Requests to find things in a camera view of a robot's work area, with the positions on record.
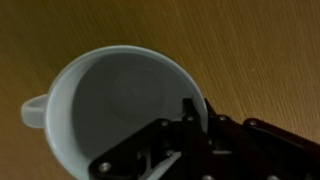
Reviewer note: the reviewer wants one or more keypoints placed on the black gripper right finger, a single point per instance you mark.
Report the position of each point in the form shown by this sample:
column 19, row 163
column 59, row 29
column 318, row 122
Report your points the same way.
column 253, row 150

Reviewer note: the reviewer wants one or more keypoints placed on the white ceramic cup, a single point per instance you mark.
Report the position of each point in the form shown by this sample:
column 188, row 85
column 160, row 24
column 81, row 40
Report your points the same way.
column 110, row 100

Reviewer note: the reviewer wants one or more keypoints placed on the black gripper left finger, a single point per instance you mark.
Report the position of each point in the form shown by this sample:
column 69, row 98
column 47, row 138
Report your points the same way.
column 140, row 153

